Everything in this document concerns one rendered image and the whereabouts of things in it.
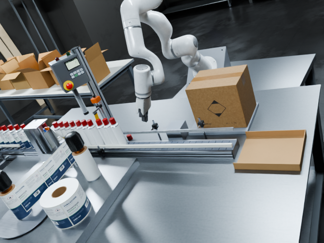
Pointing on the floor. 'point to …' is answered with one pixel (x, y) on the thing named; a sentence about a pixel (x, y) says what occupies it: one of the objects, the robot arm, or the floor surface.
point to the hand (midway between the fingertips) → (144, 118)
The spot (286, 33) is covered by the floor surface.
